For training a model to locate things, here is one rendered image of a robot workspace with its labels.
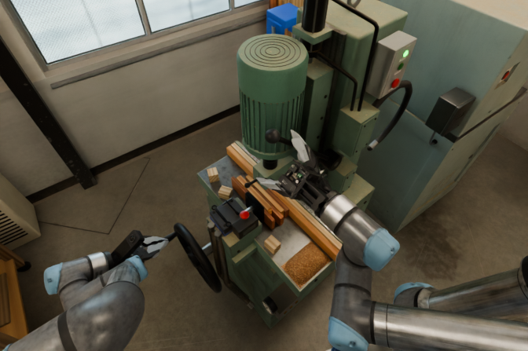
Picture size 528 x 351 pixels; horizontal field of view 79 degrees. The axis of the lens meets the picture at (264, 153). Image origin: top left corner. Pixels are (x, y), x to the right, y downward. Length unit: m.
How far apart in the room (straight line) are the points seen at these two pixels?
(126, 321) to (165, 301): 1.43
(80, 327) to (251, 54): 0.62
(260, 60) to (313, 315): 1.54
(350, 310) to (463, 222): 1.94
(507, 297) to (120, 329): 0.71
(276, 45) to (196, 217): 1.63
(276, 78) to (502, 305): 0.65
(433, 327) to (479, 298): 0.21
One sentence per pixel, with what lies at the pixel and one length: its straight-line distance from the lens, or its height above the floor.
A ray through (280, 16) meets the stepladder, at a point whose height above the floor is 1.16.
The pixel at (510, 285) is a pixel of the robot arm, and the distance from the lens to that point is 0.82.
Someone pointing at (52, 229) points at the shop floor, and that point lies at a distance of 2.58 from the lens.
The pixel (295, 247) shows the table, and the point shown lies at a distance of 1.12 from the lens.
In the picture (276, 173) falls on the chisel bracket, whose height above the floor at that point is 1.06.
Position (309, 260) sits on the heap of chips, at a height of 0.94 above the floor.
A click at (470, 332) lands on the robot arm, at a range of 0.68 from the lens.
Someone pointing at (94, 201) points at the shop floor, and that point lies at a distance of 2.57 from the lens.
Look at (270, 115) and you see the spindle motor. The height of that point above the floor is 1.38.
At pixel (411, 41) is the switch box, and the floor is 1.48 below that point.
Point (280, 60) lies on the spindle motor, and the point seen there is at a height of 1.50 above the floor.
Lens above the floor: 1.92
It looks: 49 degrees down
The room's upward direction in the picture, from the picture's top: straight up
